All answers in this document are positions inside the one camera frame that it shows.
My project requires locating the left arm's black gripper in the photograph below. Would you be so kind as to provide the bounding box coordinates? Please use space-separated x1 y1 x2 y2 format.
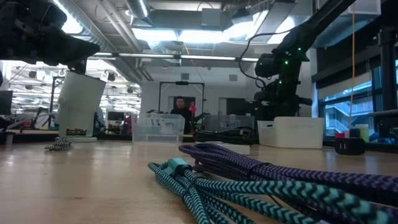
0 0 101 75

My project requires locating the purple braided cable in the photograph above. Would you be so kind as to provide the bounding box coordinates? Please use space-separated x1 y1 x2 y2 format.
178 142 398 224

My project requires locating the black-white braided cable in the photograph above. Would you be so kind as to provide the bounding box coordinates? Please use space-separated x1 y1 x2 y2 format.
44 136 74 152

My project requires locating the white plastic bin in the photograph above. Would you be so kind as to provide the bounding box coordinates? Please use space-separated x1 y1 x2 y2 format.
257 116 325 149

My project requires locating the gray translucent bin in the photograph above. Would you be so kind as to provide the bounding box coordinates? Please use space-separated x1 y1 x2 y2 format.
203 114 256 133

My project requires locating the clear plastic bin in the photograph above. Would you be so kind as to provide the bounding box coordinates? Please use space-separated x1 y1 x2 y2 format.
131 112 187 145

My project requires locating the white round container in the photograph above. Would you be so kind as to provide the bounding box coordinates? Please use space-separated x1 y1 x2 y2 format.
55 70 107 143

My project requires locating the white flat box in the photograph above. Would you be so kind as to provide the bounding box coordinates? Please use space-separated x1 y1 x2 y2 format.
214 141 251 156

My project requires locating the small background monitor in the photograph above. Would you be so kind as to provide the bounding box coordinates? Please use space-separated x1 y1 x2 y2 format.
106 111 126 123

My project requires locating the long light bar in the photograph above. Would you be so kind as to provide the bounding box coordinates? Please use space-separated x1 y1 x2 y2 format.
88 52 259 62

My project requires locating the black monitor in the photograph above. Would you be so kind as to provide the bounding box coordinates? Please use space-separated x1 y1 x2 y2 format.
0 90 14 116

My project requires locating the black charger cube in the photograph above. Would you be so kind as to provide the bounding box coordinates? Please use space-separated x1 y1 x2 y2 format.
334 136 367 156

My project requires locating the pink figure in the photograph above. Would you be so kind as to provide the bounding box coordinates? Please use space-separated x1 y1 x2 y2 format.
188 101 198 121

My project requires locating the yellow-green cup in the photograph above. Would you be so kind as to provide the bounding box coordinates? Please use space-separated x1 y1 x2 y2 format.
354 124 370 143

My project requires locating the dark background desk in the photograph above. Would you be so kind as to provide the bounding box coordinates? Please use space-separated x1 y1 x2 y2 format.
0 129 60 144

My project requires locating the person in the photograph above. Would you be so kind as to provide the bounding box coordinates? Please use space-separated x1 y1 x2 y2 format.
170 95 193 134

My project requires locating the right arm's wrist camera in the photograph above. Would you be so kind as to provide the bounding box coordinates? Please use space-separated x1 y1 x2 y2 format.
254 53 280 78

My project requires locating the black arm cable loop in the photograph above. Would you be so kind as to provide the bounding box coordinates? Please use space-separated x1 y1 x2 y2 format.
238 29 295 90

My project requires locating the black smooth cable bundle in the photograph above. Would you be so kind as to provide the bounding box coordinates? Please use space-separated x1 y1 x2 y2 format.
192 125 256 146

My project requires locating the black background rig frame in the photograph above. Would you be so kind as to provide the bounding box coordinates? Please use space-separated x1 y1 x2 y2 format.
157 80 206 121

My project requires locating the black frame post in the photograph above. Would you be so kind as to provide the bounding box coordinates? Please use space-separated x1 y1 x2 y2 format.
378 0 398 139

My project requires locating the teal braided cable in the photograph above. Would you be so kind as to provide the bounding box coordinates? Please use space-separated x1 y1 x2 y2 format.
147 157 398 224

